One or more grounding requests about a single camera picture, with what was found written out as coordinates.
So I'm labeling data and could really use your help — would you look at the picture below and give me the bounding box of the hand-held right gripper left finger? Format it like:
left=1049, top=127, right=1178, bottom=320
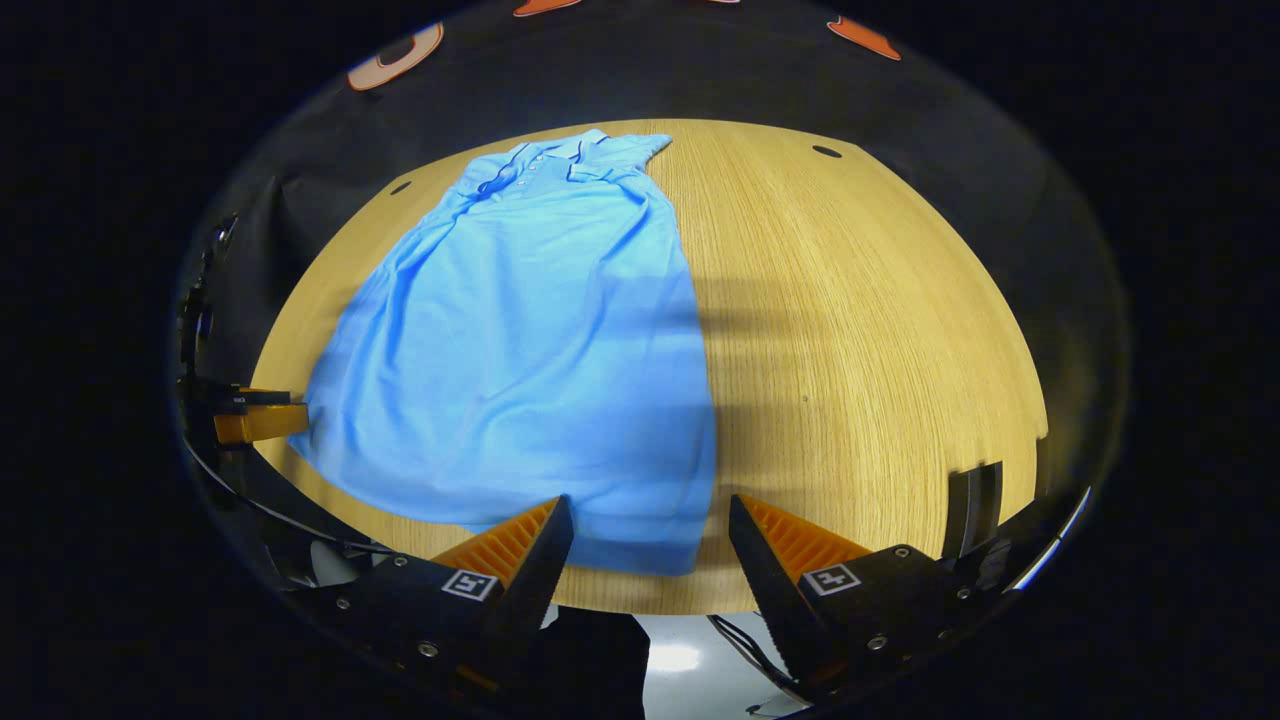
left=283, top=495, right=576, bottom=699

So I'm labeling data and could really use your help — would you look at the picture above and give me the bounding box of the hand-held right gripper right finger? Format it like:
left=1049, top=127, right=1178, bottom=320
left=727, top=493, right=1003, bottom=705

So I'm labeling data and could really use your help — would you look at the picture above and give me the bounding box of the light blue T-shirt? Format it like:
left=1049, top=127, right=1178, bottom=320
left=288, top=128, right=719, bottom=577

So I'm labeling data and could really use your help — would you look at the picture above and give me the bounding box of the dark slatted object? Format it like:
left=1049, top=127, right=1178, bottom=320
left=945, top=460, right=1006, bottom=561

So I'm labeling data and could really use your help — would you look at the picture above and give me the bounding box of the black cable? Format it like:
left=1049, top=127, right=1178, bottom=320
left=183, top=435, right=406, bottom=556
left=708, top=613, right=801, bottom=719

